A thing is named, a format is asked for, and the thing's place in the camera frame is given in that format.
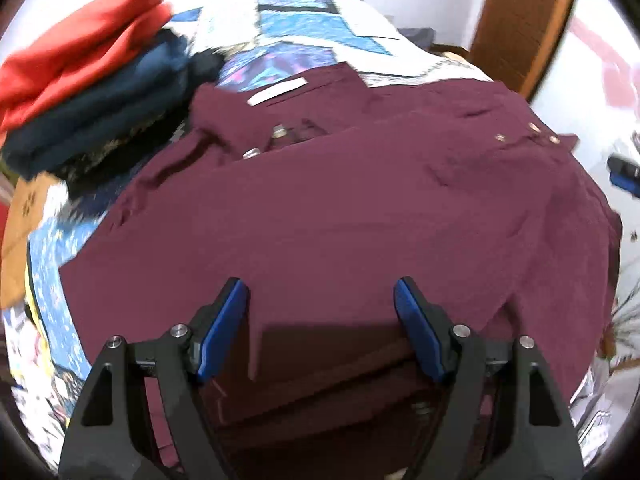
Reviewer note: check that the folded black garment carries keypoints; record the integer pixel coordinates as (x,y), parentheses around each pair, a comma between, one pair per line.
(205,65)

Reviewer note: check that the folded navy garment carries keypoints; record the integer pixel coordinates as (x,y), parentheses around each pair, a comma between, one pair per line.
(100,110)

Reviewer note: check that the folded dark patterned garment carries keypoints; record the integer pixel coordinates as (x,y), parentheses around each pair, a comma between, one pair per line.
(107,152)

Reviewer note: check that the folded red garment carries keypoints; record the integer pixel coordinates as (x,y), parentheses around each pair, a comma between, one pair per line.
(75,45)

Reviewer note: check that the maroon shirt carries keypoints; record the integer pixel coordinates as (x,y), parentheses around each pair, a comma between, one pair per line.
(320,200)

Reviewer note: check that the blue patterned bedsheet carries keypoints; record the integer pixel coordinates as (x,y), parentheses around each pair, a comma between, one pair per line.
(310,25)

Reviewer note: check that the wooden door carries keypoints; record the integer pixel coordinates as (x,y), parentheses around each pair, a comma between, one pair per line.
(525,25)

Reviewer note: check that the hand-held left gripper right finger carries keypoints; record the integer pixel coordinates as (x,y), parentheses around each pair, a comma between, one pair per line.
(418,329)

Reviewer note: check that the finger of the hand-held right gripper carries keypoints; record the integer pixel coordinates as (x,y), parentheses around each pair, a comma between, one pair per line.
(625,172)

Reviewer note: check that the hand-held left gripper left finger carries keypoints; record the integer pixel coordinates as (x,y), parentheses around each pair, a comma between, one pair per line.
(223,327)

